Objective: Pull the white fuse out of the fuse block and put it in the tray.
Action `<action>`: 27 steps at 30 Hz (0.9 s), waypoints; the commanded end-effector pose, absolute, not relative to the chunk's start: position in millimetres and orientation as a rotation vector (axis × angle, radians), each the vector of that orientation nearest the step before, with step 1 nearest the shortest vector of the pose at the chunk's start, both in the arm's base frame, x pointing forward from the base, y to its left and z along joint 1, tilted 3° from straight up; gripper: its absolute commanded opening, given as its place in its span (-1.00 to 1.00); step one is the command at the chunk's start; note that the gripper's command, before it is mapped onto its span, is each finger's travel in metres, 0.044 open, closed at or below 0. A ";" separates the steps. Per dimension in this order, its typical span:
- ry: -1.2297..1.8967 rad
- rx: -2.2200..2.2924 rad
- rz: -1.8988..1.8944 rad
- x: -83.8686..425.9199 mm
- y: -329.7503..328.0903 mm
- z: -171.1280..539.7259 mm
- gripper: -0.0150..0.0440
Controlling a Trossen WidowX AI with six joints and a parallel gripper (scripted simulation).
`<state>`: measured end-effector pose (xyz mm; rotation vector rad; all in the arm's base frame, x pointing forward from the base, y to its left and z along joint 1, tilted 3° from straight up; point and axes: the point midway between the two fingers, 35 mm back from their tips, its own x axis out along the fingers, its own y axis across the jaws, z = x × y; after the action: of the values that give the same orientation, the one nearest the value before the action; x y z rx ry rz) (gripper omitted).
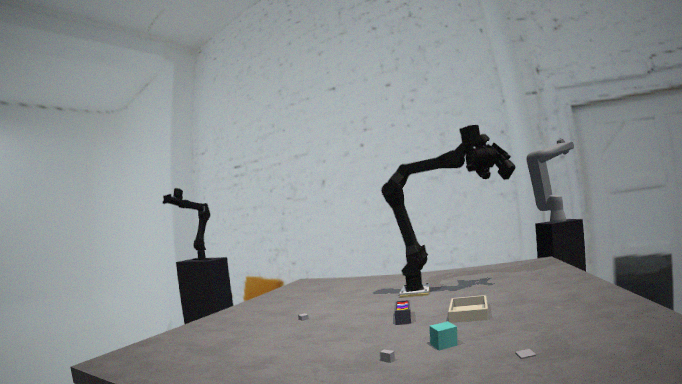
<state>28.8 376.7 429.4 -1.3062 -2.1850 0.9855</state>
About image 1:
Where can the teal cube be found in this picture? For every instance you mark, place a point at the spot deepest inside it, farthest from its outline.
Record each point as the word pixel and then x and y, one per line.
pixel 443 335

